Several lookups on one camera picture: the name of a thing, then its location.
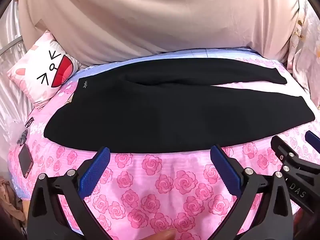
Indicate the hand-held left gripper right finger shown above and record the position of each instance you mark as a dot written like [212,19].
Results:
[223,166]

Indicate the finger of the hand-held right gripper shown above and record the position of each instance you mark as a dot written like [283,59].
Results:
[281,146]
[312,140]

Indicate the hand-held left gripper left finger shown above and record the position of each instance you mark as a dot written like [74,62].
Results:
[96,170]

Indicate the black pants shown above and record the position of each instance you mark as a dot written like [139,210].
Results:
[150,110]

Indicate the person's left hand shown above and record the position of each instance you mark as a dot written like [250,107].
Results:
[165,236]

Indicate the pink rose print bed sheet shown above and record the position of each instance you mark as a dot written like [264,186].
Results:
[155,175]

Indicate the dark smartphone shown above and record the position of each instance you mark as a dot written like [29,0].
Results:
[25,160]

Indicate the black lace cloth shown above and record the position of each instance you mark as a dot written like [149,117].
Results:
[23,137]

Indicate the pale floral curtain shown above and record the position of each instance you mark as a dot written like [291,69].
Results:
[307,55]

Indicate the brown crumpled cloth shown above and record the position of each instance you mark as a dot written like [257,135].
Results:
[11,202]

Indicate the white satin curtain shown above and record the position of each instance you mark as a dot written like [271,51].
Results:
[10,100]

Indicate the cat face pillow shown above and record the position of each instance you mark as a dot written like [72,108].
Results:
[32,65]

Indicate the beige cloth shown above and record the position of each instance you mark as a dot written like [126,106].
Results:
[150,17]

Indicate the grey metal rail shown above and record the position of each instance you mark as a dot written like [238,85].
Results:
[10,47]

